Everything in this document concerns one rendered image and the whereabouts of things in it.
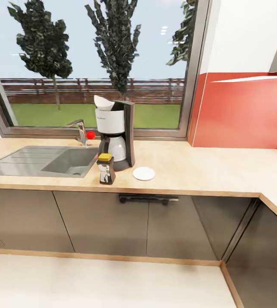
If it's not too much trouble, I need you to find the bottle of coffee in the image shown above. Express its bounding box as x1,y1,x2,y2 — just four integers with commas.
96,153,116,185

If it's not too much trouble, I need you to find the paper coffee filter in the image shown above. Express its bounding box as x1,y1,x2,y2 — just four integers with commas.
94,96,114,111

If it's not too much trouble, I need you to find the saucer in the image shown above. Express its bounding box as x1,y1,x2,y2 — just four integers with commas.
133,167,155,180

